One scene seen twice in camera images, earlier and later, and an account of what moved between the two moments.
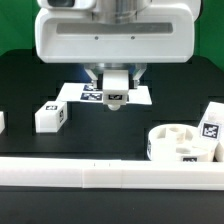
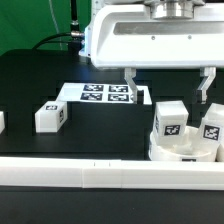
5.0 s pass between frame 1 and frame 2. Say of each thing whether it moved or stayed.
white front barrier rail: stayed
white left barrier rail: stayed
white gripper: moved
